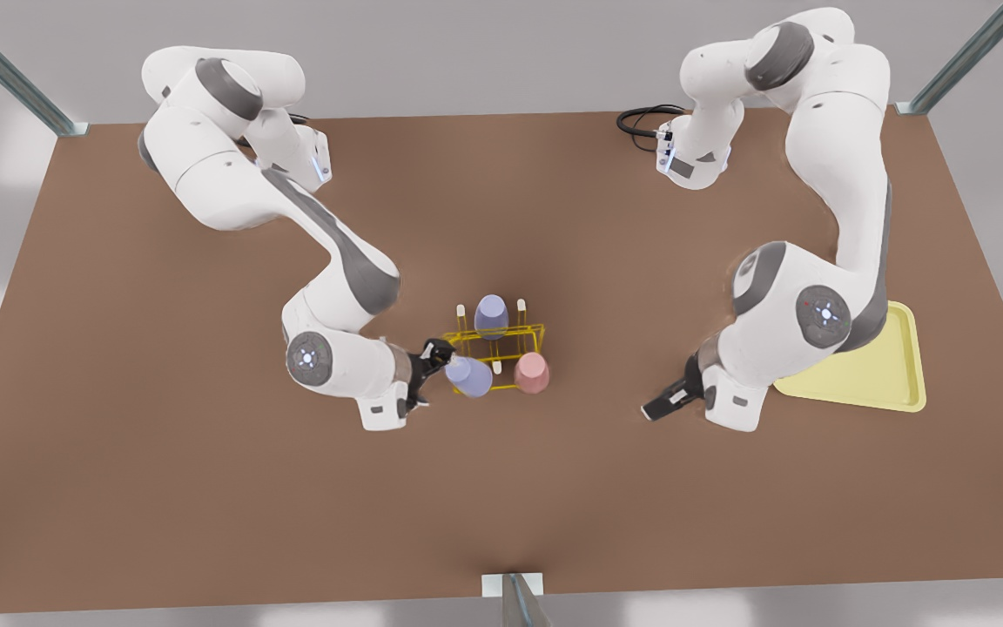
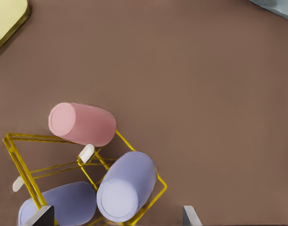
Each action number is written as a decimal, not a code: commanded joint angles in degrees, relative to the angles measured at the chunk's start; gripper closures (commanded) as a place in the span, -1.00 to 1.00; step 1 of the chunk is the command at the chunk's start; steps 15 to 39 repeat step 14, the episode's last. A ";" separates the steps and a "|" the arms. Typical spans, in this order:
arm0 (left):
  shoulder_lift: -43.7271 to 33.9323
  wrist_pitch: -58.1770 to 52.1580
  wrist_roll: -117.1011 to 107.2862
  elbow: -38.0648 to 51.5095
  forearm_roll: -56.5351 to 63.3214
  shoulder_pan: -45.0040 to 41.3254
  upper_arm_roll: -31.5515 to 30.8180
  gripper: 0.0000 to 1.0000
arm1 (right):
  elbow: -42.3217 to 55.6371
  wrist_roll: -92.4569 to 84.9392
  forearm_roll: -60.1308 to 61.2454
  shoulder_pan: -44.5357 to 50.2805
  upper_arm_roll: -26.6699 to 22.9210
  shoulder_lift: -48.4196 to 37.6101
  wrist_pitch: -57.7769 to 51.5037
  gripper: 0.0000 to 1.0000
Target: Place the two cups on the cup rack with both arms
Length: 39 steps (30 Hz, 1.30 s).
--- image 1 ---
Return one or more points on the lavender cup with pale rim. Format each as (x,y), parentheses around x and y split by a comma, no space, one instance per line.
(469,376)

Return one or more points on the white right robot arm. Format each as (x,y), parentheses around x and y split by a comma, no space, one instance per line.
(232,178)

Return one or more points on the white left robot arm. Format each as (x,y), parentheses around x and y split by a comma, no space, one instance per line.
(841,157)

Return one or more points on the pink cup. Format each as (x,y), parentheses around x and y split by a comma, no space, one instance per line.
(532,372)

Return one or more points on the pale yellow tray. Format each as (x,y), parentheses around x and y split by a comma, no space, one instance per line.
(876,370)

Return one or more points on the silver frame post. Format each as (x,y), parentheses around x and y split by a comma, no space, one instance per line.
(5,70)
(963,57)
(514,596)

